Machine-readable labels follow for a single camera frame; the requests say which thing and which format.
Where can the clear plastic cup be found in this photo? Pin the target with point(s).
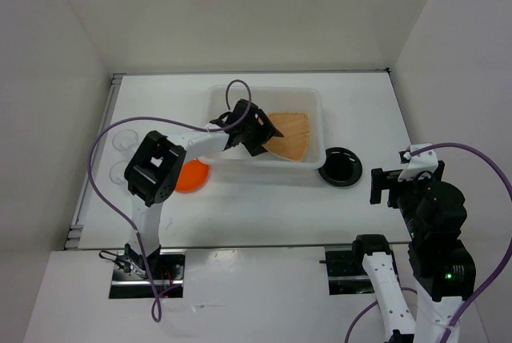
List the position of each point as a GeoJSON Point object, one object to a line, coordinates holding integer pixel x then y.
{"type": "Point", "coordinates": [126, 141]}
{"type": "Point", "coordinates": [117, 172]}

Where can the right metal base mount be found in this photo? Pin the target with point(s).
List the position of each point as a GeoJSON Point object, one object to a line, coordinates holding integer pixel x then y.
{"type": "Point", "coordinates": [344, 275]}

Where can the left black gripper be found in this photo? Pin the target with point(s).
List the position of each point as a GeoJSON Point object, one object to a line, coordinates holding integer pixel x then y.
{"type": "Point", "coordinates": [266, 131]}

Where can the left metal base mount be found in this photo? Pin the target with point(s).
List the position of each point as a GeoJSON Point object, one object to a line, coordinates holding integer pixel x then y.
{"type": "Point", "coordinates": [129, 283]}

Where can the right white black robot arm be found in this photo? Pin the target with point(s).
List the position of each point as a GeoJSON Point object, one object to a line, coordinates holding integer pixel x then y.
{"type": "Point", "coordinates": [443, 270]}

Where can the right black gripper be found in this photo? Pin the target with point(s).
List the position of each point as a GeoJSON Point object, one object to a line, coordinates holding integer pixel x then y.
{"type": "Point", "coordinates": [379, 178]}

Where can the black round plate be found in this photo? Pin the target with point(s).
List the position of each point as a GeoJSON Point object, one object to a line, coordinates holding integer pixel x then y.
{"type": "Point", "coordinates": [342, 168]}

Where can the woven triangular bamboo plate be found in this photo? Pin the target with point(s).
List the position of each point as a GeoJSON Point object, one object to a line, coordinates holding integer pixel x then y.
{"type": "Point", "coordinates": [294, 142]}

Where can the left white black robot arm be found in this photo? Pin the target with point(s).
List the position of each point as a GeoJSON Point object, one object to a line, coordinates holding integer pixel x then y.
{"type": "Point", "coordinates": [152, 173]}

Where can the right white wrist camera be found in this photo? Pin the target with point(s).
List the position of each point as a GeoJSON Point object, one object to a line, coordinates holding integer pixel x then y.
{"type": "Point", "coordinates": [417, 164]}

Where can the translucent plastic bin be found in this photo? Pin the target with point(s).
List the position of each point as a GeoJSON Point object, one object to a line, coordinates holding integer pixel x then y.
{"type": "Point", "coordinates": [268, 168]}

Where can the metal base mount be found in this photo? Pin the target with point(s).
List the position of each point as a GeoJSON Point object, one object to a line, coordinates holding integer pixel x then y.
{"type": "Point", "coordinates": [129, 283]}
{"type": "Point", "coordinates": [344, 275]}

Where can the orange round plate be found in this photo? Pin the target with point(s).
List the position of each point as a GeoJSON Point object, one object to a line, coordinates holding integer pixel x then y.
{"type": "Point", "coordinates": [193, 176]}

